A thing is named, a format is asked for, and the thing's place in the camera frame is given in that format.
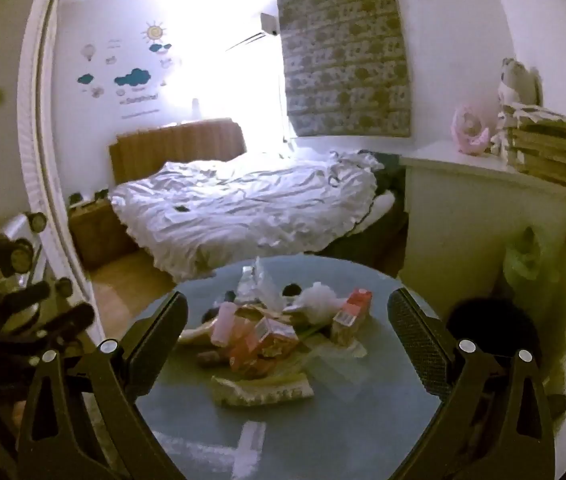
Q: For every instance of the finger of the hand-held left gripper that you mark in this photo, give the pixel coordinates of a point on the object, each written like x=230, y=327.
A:
x=28, y=294
x=65, y=319

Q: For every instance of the black trash bin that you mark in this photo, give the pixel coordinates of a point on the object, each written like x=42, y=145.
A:
x=493, y=332

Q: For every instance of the clear ribbed plastic tray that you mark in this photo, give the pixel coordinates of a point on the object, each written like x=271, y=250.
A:
x=263, y=391

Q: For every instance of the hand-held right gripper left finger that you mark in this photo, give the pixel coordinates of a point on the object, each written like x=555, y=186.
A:
x=163, y=330

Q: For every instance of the white plush toy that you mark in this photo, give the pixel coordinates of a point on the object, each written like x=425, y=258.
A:
x=515, y=82

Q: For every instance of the wooden headboard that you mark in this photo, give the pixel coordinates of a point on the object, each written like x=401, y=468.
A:
x=178, y=145

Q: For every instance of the clear plastic bottle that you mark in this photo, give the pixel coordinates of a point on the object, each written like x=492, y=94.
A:
x=258, y=285

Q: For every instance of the white door frame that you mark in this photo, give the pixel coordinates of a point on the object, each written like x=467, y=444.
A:
x=38, y=160

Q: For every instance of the group of wall stickers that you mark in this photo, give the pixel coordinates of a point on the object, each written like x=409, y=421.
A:
x=133, y=77

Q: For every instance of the black phone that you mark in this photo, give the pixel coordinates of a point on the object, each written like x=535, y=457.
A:
x=181, y=208

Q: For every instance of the black round cap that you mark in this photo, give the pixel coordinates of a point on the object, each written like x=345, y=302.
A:
x=291, y=290

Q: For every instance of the white cabinet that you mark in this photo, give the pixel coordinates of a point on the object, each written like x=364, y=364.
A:
x=483, y=220

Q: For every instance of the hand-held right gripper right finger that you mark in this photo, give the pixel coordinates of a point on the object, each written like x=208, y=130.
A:
x=415, y=340

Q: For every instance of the yellowish peel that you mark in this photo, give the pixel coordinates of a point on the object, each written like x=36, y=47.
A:
x=198, y=334

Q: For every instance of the white air conditioner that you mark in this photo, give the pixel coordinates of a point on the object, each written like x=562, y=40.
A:
x=269, y=22

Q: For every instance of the green plastic bag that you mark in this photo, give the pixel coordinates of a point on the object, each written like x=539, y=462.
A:
x=528, y=267

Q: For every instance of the red drink carton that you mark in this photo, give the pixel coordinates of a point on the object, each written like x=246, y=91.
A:
x=352, y=317

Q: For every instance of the white crumpled plastic bag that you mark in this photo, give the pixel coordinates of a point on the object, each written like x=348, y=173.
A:
x=319, y=300

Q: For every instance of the bed with white duvet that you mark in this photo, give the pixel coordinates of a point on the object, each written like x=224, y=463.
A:
x=243, y=205

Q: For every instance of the pink toy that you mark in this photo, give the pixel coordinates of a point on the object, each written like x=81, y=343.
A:
x=469, y=130

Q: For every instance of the patterned window blind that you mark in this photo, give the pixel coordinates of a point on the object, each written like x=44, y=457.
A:
x=343, y=50

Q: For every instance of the wooden nightstand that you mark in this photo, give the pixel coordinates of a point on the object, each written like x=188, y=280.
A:
x=100, y=235

